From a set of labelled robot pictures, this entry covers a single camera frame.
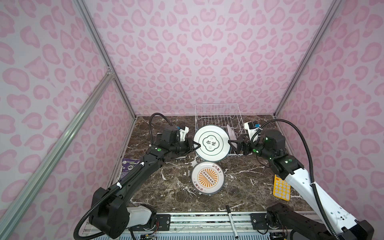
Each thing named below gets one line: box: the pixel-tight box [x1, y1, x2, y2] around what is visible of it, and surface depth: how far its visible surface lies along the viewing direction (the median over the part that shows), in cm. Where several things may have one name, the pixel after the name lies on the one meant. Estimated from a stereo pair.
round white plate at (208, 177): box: [191, 161, 225, 194], surface depth 88 cm
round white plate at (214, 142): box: [193, 125, 231, 162], surface depth 79 cm
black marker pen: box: [225, 205, 239, 239], surface depth 74 cm
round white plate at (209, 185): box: [191, 177, 225, 195], surface depth 86 cm
